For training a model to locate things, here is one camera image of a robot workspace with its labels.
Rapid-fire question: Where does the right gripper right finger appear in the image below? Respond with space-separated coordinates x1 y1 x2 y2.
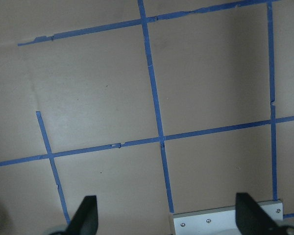
235 192 287 235

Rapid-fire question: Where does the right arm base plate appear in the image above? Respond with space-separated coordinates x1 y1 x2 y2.
172 200 283 235

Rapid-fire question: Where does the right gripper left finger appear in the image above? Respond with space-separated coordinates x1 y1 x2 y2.
65 195 98 235

